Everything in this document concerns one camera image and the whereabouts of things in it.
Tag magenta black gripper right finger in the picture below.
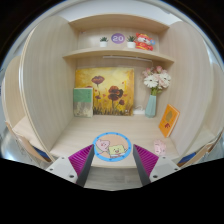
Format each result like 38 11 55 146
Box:
133 144 180 186

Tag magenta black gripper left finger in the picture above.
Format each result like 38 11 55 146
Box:
47 145 94 187

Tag round cartoon mouse pad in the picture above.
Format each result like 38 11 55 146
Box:
93 132 132 162

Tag left wooden chair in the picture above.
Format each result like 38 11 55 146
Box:
5 122 51 162

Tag wooden chair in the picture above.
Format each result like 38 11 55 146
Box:
5 122 51 162
178 133 222 168

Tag right wooden chair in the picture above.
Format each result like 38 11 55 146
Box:
178 133 222 168

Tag orange book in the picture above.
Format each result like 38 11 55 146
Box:
159 104 180 137

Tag white power strip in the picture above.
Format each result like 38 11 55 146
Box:
133 106 145 115

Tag light blue vase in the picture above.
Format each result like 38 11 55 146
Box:
145 95 156 118

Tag green beige book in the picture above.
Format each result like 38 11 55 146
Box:
73 88 93 117

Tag poppy flower painting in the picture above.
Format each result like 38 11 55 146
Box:
75 67 134 116

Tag pink white flower bouquet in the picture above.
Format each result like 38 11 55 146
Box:
142 66 171 96

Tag wooden desk hutch shelves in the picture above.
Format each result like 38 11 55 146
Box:
19 14 215 161

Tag red plush toy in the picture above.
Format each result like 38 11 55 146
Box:
135 33 155 51

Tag right small potted plant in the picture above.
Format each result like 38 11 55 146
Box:
127 36 136 48

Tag small potted plant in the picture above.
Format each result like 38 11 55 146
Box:
127 36 136 48
100 37 109 47

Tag left small potted plant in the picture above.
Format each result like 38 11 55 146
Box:
100 37 109 47

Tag purple round number sign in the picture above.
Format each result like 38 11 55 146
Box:
111 33 125 44

